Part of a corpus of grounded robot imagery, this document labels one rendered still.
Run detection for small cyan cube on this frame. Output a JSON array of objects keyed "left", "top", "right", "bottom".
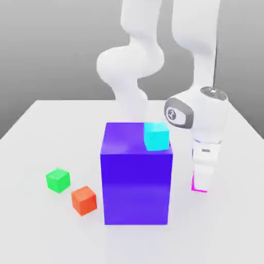
[{"left": 143, "top": 122, "right": 170, "bottom": 152}]

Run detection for small green cube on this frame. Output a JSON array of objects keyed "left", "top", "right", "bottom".
[{"left": 45, "top": 167, "right": 71, "bottom": 194}]

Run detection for small orange cube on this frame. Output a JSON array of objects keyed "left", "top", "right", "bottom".
[{"left": 71, "top": 185, "right": 98, "bottom": 217}]

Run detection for large blue box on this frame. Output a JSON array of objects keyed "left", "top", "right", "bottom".
[{"left": 100, "top": 122, "right": 173, "bottom": 226}]

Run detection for small magenta cube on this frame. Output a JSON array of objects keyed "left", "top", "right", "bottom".
[{"left": 191, "top": 171, "right": 208, "bottom": 194}]

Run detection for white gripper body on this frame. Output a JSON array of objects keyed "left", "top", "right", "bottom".
[{"left": 191, "top": 140, "right": 222, "bottom": 166}]

